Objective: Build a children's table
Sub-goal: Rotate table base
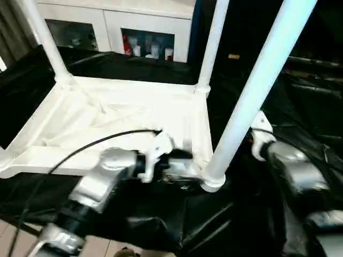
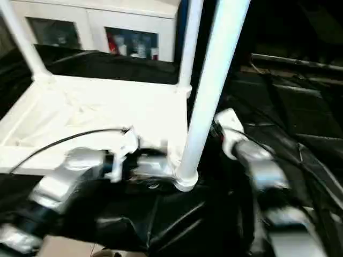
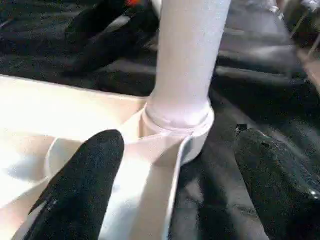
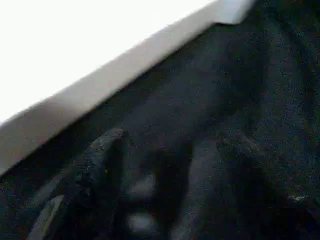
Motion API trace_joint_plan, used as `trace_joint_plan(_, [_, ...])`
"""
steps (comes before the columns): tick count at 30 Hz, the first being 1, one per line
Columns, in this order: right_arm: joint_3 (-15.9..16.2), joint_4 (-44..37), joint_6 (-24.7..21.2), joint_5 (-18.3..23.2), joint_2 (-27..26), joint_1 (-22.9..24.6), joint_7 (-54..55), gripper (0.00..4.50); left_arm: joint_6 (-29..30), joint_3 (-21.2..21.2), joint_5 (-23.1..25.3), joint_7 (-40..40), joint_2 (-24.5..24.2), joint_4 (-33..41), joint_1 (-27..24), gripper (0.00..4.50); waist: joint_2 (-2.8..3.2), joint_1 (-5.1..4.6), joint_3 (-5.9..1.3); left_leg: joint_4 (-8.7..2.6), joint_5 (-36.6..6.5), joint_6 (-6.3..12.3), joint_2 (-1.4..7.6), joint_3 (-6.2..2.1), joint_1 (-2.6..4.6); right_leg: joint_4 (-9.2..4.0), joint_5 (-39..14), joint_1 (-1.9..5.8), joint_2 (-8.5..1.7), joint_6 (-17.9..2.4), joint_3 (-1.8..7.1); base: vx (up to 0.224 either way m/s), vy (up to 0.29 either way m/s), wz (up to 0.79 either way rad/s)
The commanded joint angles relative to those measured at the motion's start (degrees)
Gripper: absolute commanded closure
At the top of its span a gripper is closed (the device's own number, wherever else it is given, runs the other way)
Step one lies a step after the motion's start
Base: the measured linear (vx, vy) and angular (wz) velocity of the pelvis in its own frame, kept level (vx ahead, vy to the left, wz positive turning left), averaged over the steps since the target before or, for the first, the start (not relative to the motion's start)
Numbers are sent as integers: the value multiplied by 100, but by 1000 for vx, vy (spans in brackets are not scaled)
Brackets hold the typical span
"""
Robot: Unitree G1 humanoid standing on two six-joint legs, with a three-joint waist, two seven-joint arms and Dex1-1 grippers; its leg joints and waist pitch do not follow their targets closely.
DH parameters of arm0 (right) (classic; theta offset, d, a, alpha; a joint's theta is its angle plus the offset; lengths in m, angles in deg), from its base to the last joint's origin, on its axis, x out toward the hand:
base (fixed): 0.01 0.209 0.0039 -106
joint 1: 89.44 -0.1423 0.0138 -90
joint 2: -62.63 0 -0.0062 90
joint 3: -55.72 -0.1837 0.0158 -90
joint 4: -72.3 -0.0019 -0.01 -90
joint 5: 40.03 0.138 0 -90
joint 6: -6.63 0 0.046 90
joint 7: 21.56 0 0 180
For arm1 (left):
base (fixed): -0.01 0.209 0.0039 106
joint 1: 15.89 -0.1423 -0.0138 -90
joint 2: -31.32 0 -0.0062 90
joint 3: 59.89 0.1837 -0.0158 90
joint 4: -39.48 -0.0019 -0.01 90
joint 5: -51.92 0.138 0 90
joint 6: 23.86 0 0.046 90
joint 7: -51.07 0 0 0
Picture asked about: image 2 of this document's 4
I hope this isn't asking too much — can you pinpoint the white plastic table leg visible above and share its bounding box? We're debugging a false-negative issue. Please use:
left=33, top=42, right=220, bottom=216
left=0, top=0, right=52, bottom=81
left=175, top=0, right=253, bottom=186
left=176, top=0, right=205, bottom=94

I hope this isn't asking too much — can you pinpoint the white plastic table top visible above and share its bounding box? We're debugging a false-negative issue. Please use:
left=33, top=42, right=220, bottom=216
left=0, top=73, right=199, bottom=193

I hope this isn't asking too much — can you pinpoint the black plastic mat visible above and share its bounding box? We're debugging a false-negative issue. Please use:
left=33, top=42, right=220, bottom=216
left=0, top=44, right=343, bottom=257

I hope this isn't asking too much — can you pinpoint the dark rounded robot foot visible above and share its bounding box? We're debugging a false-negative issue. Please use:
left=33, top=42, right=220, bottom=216
left=95, top=248, right=122, bottom=257

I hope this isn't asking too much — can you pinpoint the white blue carton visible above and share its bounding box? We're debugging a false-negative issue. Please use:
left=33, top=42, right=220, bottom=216
left=135, top=43, right=147, bottom=59

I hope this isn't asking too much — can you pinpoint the red box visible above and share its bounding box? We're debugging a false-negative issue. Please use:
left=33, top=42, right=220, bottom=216
left=108, top=34, right=119, bottom=55

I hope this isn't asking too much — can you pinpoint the large black box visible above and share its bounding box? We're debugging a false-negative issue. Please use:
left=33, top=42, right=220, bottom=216
left=174, top=0, right=343, bottom=65

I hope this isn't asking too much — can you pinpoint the white glass-door cabinet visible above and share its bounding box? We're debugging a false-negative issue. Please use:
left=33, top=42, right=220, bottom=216
left=10, top=0, right=181, bottom=63

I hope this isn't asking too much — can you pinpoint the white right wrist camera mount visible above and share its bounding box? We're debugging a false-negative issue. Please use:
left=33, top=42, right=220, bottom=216
left=213, top=108, right=247, bottom=161

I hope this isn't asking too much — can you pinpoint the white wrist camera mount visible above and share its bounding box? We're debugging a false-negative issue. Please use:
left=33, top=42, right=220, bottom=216
left=105, top=127, right=140, bottom=183
left=213, top=108, right=247, bottom=161

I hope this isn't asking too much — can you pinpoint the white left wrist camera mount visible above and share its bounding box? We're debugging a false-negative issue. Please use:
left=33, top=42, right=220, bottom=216
left=105, top=127, right=140, bottom=183

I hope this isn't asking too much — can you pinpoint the dark horizontal metal rail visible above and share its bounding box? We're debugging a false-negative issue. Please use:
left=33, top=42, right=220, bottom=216
left=250, top=52, right=343, bottom=71

